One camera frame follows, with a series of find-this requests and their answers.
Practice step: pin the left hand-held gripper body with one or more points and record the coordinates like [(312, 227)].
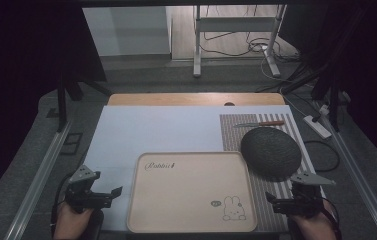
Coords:
[(82, 195)]

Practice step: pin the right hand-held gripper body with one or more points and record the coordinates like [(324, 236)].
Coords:
[(304, 200)]

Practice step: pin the person's right hand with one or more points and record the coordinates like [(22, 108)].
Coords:
[(314, 226)]

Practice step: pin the person's left hand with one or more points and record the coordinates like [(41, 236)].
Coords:
[(71, 221)]

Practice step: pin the dark round woven placemat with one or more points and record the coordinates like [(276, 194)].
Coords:
[(271, 153)]

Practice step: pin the striped rectangular placemat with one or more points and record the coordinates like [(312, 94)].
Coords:
[(234, 136)]

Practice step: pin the beige tray with rabbit print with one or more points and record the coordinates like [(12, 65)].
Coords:
[(189, 193)]

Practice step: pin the white table cover sheet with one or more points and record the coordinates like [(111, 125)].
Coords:
[(156, 130)]

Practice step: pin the white power strip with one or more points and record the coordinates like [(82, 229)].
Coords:
[(317, 127)]

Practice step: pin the black curtain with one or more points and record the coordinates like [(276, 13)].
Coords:
[(359, 60), (26, 66)]

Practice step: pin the white cabinet panel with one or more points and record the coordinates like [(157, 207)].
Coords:
[(126, 31)]

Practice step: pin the aluminium floor rail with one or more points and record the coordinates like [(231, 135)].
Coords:
[(39, 180), (359, 186)]

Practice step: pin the white metal desk frame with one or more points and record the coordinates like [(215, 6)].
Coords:
[(196, 43)]

